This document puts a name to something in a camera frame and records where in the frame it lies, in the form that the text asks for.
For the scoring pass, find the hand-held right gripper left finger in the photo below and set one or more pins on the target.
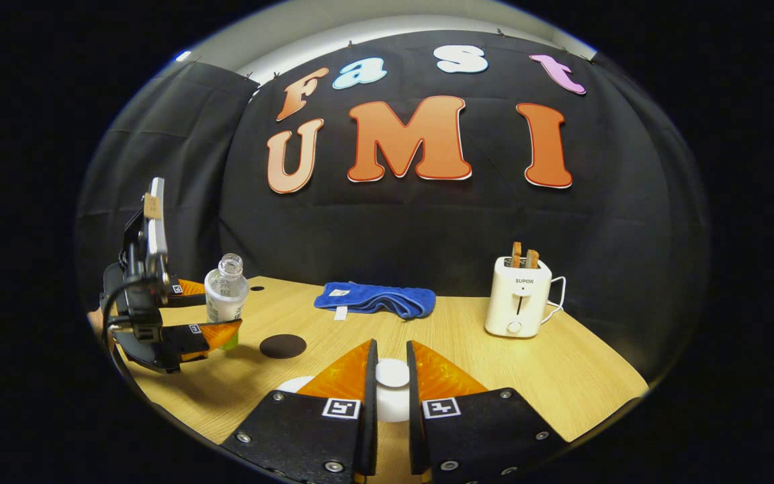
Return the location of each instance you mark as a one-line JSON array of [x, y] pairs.
[[369, 417]]

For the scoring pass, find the blue towel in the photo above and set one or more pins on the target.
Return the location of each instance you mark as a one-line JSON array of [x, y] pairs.
[[380, 299]]

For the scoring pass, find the white toaster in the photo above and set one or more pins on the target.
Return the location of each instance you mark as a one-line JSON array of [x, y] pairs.
[[516, 302]]

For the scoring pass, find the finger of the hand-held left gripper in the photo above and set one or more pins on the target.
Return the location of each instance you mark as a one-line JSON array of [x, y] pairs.
[[189, 300], [185, 339]]

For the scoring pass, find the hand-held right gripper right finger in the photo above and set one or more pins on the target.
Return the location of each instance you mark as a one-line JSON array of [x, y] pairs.
[[416, 417]]

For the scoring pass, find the clear water bottle white label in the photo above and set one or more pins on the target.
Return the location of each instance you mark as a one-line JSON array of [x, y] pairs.
[[226, 299]]

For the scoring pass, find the black backdrop cloth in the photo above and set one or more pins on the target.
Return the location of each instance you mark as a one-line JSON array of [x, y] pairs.
[[414, 228]]

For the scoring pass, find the dark round coaster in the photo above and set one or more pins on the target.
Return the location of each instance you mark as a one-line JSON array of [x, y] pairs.
[[283, 346]]

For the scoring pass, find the brown bread slice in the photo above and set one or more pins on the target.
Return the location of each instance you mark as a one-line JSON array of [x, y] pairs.
[[532, 259], [517, 255]]

